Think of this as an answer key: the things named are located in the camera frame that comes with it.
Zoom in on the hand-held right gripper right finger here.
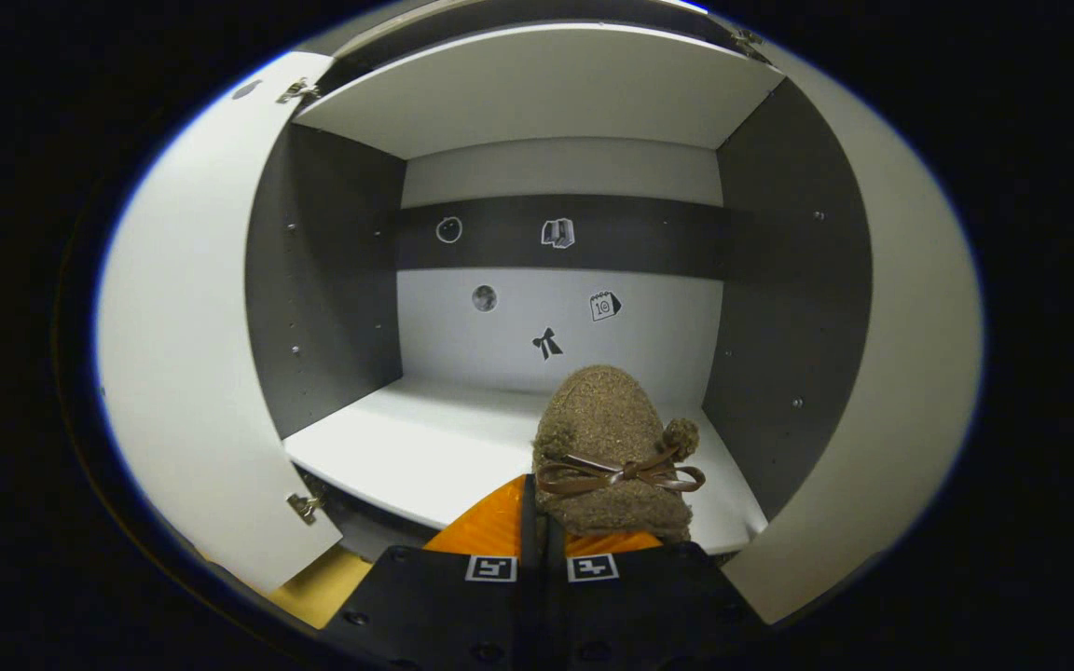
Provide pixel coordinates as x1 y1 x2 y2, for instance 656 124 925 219
537 517 769 671

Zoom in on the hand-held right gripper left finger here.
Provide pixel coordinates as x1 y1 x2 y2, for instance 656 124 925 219
324 473 538 671

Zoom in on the brown fuzzy shoe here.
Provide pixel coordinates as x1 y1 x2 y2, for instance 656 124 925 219
531 365 707 546

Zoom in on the white shoe cabinet door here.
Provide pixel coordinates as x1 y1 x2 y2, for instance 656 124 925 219
722 42 985 625
94 51 344 595

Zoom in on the white and grey shoe cabinet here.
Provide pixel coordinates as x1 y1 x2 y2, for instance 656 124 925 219
243 0 874 560

